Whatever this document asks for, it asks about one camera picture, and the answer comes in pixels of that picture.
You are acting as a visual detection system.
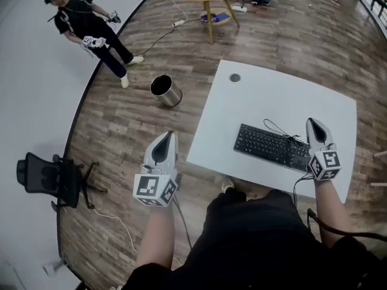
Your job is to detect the purple blue packets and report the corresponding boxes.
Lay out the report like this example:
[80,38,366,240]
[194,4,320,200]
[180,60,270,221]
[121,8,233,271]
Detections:
[201,12,231,24]

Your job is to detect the thick harness cable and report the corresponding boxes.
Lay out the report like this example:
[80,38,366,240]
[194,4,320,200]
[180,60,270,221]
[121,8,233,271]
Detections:
[307,208,387,242]

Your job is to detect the black metal railing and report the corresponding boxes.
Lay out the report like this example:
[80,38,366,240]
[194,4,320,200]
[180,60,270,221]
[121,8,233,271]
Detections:
[361,0,387,39]

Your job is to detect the black mesh office chair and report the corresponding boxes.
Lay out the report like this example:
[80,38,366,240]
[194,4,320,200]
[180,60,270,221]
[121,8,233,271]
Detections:
[16,151,108,213]

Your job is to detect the hand-held gripper cable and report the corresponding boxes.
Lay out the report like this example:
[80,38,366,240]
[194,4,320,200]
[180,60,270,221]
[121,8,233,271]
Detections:
[172,196,194,249]
[292,173,316,213]

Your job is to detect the thin black power cable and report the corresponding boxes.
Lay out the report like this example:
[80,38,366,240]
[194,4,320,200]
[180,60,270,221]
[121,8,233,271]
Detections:
[132,25,175,56]

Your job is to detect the right hand-held gripper cable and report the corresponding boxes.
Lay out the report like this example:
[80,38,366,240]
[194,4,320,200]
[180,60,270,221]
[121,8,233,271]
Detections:
[292,173,316,213]

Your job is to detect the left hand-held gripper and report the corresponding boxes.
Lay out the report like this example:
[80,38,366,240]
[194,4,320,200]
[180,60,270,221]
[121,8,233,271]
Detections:
[132,130,180,208]

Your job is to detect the white power cable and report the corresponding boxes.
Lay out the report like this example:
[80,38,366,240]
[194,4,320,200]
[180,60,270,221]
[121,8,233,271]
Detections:
[165,0,202,22]

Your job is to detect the black keyboard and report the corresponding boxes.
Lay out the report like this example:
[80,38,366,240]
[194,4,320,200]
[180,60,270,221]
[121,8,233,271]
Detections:
[233,123,313,173]

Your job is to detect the person's white shoe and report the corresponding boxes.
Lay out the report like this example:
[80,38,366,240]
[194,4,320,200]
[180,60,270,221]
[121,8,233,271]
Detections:
[221,176,236,193]

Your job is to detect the long white cable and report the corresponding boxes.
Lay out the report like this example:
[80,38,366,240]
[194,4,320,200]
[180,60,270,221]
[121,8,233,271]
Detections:
[92,207,182,268]

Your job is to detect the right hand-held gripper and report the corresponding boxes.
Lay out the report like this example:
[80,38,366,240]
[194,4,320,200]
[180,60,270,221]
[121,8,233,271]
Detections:
[305,118,343,182]

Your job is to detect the round metal trash bin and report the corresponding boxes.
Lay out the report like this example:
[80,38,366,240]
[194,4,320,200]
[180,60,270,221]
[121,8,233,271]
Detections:
[150,74,183,108]

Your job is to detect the person's right forearm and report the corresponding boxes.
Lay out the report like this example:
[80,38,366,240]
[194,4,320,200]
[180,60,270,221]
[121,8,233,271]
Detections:
[314,178,355,249]

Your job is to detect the person's left forearm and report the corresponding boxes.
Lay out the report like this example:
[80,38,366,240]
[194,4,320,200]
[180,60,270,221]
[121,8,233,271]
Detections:
[135,203,177,272]

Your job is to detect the left hand-held gripper cable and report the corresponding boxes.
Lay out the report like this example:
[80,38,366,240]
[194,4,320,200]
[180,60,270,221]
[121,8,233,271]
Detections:
[172,196,194,249]

